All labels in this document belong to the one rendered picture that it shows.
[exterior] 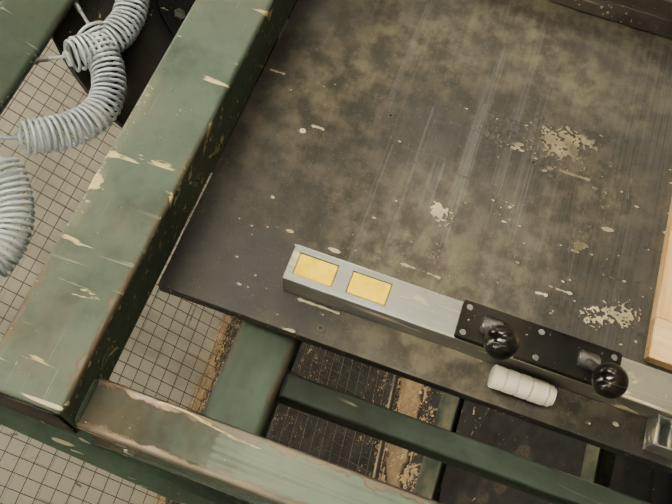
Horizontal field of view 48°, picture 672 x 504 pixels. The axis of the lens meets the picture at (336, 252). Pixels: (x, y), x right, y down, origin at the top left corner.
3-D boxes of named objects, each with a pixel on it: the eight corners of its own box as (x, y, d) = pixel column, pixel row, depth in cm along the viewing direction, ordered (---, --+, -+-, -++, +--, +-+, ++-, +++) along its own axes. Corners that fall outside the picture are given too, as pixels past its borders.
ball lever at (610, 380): (595, 379, 92) (626, 407, 78) (564, 368, 92) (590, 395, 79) (606, 349, 91) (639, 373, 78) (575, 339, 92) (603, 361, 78)
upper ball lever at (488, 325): (500, 345, 93) (514, 368, 79) (470, 335, 93) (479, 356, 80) (510, 316, 92) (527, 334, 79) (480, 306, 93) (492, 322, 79)
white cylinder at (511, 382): (484, 389, 93) (547, 411, 93) (491, 383, 91) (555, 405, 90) (490, 367, 95) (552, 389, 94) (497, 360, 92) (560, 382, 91)
